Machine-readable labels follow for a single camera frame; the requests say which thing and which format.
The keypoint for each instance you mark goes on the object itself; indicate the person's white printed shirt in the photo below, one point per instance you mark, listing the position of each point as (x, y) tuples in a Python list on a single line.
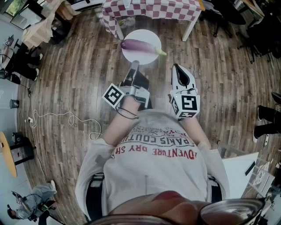
[(153, 171)]

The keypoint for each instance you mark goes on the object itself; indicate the white round plate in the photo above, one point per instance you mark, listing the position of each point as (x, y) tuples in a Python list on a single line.
[(140, 35)]

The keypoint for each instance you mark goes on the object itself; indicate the black wrist band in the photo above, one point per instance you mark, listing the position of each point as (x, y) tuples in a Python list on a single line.
[(128, 112)]

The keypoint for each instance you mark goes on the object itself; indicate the white board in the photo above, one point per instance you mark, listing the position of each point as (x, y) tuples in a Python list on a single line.
[(237, 173)]

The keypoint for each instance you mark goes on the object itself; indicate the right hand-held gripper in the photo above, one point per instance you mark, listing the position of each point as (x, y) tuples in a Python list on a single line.
[(188, 103)]

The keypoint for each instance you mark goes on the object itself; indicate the person's left forearm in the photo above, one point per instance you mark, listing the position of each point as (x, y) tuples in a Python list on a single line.
[(119, 127)]

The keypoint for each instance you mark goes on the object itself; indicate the purple eggplant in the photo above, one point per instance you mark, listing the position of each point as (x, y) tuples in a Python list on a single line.
[(138, 45)]

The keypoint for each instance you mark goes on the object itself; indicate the person's glasses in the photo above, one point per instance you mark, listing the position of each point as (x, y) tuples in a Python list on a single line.
[(230, 208)]

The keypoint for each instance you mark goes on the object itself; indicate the red white checkered tablecloth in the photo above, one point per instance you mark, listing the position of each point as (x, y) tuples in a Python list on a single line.
[(153, 8)]

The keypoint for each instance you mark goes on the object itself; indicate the beige cloth covered table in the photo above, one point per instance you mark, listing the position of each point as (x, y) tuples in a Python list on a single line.
[(44, 24)]

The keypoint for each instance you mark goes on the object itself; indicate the black floor cabinet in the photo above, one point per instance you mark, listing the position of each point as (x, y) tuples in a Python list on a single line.
[(23, 149)]

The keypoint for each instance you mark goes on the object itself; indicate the person's right forearm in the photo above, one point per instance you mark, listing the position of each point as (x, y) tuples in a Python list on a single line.
[(195, 131)]

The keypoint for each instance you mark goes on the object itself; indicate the person's face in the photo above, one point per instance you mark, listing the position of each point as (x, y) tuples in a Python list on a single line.
[(171, 206)]

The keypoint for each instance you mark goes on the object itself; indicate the black office chair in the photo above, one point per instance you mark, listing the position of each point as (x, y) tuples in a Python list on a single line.
[(263, 35), (226, 15)]

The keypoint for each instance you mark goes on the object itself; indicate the yellow round table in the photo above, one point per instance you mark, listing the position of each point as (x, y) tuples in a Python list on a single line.
[(7, 153)]

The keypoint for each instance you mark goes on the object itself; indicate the clear acrylic box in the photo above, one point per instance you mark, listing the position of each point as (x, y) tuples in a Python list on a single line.
[(263, 175)]

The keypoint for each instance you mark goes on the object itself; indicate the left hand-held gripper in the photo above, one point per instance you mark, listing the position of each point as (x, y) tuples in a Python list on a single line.
[(113, 96)]

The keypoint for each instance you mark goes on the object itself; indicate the small grey trash bin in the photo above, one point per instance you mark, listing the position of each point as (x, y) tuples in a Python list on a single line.
[(14, 103)]

